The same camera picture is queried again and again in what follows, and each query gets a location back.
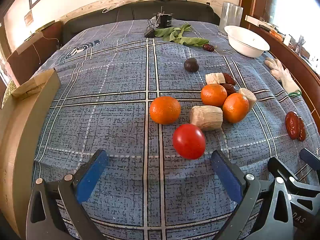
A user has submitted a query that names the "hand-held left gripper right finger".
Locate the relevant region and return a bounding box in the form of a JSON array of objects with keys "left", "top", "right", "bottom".
[{"left": 210, "top": 150, "right": 294, "bottom": 240}]

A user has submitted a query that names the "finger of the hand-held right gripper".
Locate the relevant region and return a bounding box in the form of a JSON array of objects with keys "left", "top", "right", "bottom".
[
  {"left": 299, "top": 148, "right": 320, "bottom": 173},
  {"left": 267, "top": 156, "right": 320, "bottom": 193}
]

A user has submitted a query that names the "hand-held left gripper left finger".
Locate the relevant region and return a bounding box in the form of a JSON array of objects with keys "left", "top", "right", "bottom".
[{"left": 26, "top": 149, "right": 109, "bottom": 240}]

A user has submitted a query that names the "red tomato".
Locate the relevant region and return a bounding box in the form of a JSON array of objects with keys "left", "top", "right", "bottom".
[{"left": 172, "top": 123, "right": 206, "bottom": 160}]

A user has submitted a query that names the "large beige yam piece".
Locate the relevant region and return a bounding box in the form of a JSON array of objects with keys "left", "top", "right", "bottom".
[{"left": 189, "top": 105, "right": 223, "bottom": 131}]

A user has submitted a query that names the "orange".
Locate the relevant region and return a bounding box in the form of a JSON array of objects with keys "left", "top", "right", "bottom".
[
  {"left": 201, "top": 84, "right": 228, "bottom": 107},
  {"left": 222, "top": 93, "right": 250, "bottom": 124},
  {"left": 149, "top": 96, "right": 181, "bottom": 125}
]

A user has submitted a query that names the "cardboard box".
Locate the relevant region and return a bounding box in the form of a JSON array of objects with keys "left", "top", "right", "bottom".
[{"left": 0, "top": 68, "right": 61, "bottom": 238}]

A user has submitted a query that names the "slim beige yam piece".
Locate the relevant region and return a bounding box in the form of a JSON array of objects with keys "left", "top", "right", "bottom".
[{"left": 238, "top": 88, "right": 257, "bottom": 112}]

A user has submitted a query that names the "short beige yam piece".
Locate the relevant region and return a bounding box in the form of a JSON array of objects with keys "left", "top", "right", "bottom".
[{"left": 205, "top": 72, "right": 226, "bottom": 85}]

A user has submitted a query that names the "white work glove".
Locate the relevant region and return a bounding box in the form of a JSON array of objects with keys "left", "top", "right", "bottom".
[{"left": 264, "top": 57, "right": 302, "bottom": 97}]

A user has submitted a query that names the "blue plaid blanket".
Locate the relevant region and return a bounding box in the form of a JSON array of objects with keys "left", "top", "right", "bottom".
[{"left": 32, "top": 19, "right": 315, "bottom": 240}]

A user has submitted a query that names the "wooden side cabinet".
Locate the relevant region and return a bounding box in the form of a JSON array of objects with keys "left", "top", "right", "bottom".
[{"left": 240, "top": 17, "right": 320, "bottom": 120}]

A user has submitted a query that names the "dark purple round fruit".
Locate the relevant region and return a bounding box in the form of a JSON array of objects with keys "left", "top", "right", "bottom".
[{"left": 184, "top": 58, "right": 199, "bottom": 73}]

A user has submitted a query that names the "white bowl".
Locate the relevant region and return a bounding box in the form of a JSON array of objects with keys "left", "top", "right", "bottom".
[{"left": 224, "top": 25, "right": 270, "bottom": 57}]

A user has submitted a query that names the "brown cardboard panel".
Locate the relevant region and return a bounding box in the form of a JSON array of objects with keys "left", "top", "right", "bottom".
[{"left": 5, "top": 21, "right": 63, "bottom": 85}]

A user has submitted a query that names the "green leafy sprig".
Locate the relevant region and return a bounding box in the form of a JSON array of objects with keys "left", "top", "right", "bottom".
[{"left": 154, "top": 23, "right": 210, "bottom": 47}]

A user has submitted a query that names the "clear plastic container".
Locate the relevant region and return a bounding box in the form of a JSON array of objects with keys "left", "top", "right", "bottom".
[{"left": 219, "top": 2, "right": 243, "bottom": 34}]

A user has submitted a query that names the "black power adapter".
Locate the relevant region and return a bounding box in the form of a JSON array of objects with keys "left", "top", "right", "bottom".
[{"left": 155, "top": 5, "right": 173, "bottom": 28}]

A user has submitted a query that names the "black sofa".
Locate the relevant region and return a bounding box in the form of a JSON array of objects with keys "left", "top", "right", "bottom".
[{"left": 62, "top": 0, "right": 220, "bottom": 45}]

